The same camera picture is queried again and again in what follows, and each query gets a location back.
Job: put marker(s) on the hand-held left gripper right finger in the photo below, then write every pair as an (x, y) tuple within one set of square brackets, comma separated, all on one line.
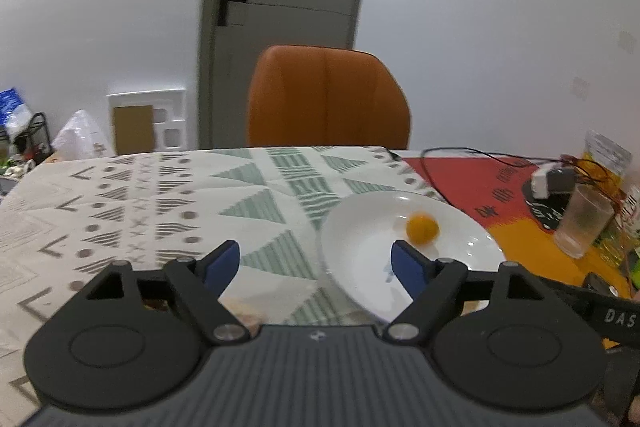
[(407, 267)]

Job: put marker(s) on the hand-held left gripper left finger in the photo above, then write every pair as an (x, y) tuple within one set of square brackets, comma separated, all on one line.
[(222, 264)]

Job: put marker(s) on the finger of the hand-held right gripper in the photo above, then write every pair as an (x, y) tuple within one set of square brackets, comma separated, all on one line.
[(607, 286)]

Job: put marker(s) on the small orange tangerine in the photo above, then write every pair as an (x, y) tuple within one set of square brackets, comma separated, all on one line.
[(422, 229)]

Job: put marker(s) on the white plate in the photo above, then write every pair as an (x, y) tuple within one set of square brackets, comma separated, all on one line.
[(365, 232)]

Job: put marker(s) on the clear drinking glass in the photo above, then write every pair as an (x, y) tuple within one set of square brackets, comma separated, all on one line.
[(582, 222)]

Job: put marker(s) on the red and orange mat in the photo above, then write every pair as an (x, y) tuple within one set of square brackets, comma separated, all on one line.
[(475, 187)]

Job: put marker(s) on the patterned tablecloth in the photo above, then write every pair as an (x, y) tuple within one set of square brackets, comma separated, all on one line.
[(125, 207)]

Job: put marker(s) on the white power adapter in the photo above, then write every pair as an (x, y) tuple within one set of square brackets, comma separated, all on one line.
[(542, 182)]

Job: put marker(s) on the brown cardboard sheet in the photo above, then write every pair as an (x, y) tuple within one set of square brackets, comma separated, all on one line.
[(132, 129)]

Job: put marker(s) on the white foam packaging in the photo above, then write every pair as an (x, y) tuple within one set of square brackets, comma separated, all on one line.
[(172, 99)]

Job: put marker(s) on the orange chair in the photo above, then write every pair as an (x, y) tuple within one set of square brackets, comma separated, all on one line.
[(325, 97)]

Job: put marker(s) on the white plastic bag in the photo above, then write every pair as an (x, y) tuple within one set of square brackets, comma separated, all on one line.
[(80, 134)]

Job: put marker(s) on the blue and white bag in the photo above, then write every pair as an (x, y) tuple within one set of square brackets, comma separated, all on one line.
[(12, 107)]

